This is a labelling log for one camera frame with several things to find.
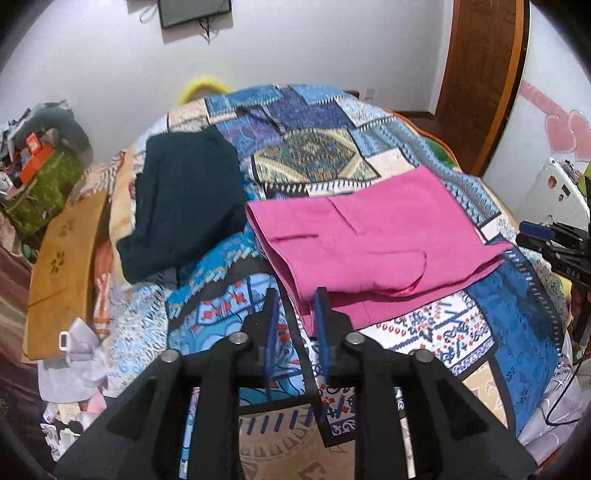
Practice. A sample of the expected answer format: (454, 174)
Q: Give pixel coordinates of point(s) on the striped pink curtain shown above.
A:
(14, 295)

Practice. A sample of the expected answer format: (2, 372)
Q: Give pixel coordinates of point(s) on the white cloth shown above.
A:
(74, 364)

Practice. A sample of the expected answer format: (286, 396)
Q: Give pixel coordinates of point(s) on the orange box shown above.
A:
(33, 159)

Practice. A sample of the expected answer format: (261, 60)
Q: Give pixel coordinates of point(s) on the small black monitor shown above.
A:
(194, 10)

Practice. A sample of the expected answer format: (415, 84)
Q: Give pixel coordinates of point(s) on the patchwork printed blanket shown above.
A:
(314, 157)

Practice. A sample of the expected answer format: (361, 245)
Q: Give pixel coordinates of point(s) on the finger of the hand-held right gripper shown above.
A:
(538, 245)
(535, 229)

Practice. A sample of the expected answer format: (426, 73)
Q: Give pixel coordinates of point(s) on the white wall outlet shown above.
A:
(370, 94)

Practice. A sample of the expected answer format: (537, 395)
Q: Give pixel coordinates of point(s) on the pink heart wall sticker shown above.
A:
(563, 134)

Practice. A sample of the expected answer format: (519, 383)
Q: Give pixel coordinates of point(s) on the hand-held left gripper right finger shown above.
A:
(321, 332)

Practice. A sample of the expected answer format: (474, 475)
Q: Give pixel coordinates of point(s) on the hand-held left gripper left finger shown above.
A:
(273, 332)

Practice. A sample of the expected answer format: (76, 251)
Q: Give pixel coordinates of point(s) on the dark navy pants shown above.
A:
(184, 198)

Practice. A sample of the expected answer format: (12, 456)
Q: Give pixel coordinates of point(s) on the peach floral bed sheet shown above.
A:
(122, 194)

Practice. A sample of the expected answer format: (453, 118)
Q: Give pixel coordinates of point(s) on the green fabric bag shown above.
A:
(44, 194)

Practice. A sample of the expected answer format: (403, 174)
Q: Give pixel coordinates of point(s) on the wooden lap desk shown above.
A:
(60, 258)

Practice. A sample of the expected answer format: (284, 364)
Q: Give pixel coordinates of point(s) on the pink pants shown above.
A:
(369, 230)

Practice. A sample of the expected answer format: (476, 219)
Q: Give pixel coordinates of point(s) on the white appliance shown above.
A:
(549, 194)

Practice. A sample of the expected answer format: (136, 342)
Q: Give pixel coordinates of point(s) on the green bed sheet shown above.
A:
(443, 152)

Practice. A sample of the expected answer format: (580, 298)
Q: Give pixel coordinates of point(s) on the wooden door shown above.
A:
(480, 78)

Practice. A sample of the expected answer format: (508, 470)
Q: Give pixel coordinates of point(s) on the yellow foam tube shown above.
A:
(203, 85)

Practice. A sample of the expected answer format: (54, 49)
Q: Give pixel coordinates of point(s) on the grey plush pillow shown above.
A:
(64, 122)

